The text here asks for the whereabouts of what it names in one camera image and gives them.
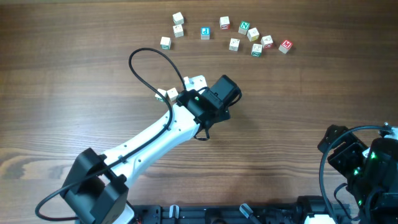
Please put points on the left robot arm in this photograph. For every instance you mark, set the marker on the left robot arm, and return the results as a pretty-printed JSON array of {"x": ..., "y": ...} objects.
[{"x": 97, "y": 185}]

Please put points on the wooden block picture top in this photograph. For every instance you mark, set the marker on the wooden block picture top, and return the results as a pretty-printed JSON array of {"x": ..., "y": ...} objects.
[{"x": 234, "y": 44}]

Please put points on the wooden block red G side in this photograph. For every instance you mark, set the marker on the wooden block red G side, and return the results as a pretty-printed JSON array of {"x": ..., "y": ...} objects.
[{"x": 267, "y": 42}]

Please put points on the blue letter P block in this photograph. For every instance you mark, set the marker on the blue letter P block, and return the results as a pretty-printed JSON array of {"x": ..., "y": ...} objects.
[{"x": 205, "y": 33}]

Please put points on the wooden block green Z side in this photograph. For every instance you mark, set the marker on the wooden block green Z side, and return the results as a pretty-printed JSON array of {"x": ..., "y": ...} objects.
[{"x": 256, "y": 50}]

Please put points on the red letter M block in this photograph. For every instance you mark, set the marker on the red letter M block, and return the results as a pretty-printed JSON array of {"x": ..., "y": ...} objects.
[{"x": 285, "y": 46}]

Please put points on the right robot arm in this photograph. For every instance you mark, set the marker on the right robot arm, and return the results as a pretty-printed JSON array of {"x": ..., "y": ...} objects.
[{"x": 367, "y": 157}]

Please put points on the green letter N block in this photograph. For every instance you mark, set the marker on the green letter N block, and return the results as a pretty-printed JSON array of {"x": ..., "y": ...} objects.
[{"x": 244, "y": 27}]

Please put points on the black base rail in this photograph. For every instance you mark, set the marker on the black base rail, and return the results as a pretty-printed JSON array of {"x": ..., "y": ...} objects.
[{"x": 307, "y": 209}]

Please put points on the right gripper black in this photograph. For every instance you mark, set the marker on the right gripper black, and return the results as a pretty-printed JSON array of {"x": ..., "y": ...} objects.
[{"x": 341, "y": 150}]

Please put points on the wooden block with drawing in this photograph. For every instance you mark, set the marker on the wooden block with drawing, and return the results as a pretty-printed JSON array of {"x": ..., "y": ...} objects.
[{"x": 178, "y": 30}]

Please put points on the plain wooden block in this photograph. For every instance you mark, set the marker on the plain wooden block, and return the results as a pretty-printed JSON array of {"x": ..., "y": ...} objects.
[
  {"x": 161, "y": 94},
  {"x": 178, "y": 18},
  {"x": 172, "y": 94}
]

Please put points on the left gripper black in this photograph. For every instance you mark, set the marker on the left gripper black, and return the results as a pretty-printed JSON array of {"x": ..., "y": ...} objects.
[{"x": 181, "y": 98}]

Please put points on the wooden block yellow side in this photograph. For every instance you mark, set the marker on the wooden block yellow side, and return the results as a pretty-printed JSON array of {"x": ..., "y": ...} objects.
[{"x": 253, "y": 34}]

